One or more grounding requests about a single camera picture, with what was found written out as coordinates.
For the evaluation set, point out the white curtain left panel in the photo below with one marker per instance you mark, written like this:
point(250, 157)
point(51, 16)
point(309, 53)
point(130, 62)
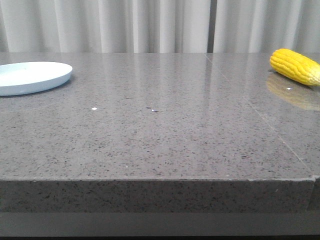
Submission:
point(105, 26)

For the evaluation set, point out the yellow corn cob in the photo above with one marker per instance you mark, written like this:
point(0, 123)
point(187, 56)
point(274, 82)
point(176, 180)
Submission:
point(296, 67)

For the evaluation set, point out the light blue round plate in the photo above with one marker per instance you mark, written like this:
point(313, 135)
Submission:
point(32, 77)

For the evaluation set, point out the white curtain right panel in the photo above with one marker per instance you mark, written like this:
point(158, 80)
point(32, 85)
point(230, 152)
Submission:
point(262, 26)

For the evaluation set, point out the white curtain panel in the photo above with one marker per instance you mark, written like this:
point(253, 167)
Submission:
point(105, 26)
point(262, 26)

